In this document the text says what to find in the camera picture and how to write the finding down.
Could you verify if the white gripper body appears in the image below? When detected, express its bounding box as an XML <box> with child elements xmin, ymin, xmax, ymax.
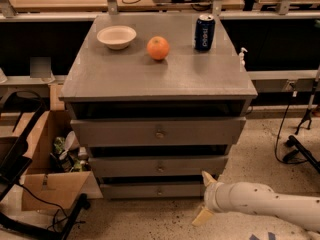
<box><xmin>204</xmin><ymin>182</ymin><xmax>233</xmax><ymax>213</ymax></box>

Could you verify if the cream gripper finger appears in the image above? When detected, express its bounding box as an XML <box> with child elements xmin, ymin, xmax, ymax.
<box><xmin>192</xmin><ymin>207</ymin><xmax>214</xmax><ymax>227</ymax></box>
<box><xmin>202</xmin><ymin>171</ymin><xmax>216</xmax><ymax>187</ymax></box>

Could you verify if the grey bottom drawer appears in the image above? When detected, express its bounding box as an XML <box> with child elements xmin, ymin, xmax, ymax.
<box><xmin>100</xmin><ymin>181</ymin><xmax>205</xmax><ymax>199</ymax></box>

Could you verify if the grey drawer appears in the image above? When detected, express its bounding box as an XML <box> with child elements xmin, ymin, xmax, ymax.
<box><xmin>100</xmin><ymin>181</ymin><xmax>205</xmax><ymax>199</ymax></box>
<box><xmin>71</xmin><ymin>117</ymin><xmax>246</xmax><ymax>147</ymax></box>
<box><xmin>89</xmin><ymin>156</ymin><xmax>228</xmax><ymax>177</ymax></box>

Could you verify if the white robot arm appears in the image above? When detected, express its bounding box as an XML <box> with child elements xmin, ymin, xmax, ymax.
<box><xmin>192</xmin><ymin>171</ymin><xmax>320</xmax><ymax>232</ymax></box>

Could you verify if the grey top drawer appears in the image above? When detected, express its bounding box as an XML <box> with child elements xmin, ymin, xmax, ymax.
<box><xmin>71</xmin><ymin>117</ymin><xmax>246</xmax><ymax>147</ymax></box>

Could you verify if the grey middle drawer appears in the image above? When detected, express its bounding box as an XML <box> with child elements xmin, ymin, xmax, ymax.
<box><xmin>89</xmin><ymin>156</ymin><xmax>228</xmax><ymax>177</ymax></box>

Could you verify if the grey wooden drawer cabinet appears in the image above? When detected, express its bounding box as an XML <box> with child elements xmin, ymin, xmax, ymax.
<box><xmin>60</xmin><ymin>13</ymin><xmax>257</xmax><ymax>185</ymax></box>

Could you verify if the black stand right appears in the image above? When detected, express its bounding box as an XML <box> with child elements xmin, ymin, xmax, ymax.
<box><xmin>274</xmin><ymin>135</ymin><xmax>320</xmax><ymax>174</ymax></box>

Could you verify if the black stand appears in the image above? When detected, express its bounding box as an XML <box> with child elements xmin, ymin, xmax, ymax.
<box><xmin>0</xmin><ymin>89</ymin><xmax>90</xmax><ymax>240</ymax></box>
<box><xmin>274</xmin><ymin>135</ymin><xmax>320</xmax><ymax>174</ymax></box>

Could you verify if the black tripod leg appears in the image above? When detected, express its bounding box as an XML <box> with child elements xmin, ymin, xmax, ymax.
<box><xmin>295</xmin><ymin>65</ymin><xmax>320</xmax><ymax>134</ymax></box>

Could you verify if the white pump bottle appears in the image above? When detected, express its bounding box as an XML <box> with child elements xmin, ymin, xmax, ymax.
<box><xmin>238</xmin><ymin>47</ymin><xmax>248</xmax><ymax>67</ymax></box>

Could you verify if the orange fruit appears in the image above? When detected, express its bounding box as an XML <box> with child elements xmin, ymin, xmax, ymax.
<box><xmin>147</xmin><ymin>36</ymin><xmax>170</xmax><ymax>60</ymax></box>

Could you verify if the brown cardboard box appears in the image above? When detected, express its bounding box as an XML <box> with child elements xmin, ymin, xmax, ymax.
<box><xmin>0</xmin><ymin>83</ymin><xmax>104</xmax><ymax>212</ymax></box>

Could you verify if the blue Pepsi can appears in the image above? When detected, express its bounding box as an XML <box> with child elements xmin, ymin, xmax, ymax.
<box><xmin>194</xmin><ymin>14</ymin><xmax>215</xmax><ymax>51</ymax></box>

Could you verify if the white bowl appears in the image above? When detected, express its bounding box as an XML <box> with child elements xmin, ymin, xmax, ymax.
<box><xmin>97</xmin><ymin>25</ymin><xmax>137</xmax><ymax>50</ymax></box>

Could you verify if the black stand left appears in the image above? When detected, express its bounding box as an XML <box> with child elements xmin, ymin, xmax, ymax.
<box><xmin>0</xmin><ymin>89</ymin><xmax>90</xmax><ymax>240</ymax></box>

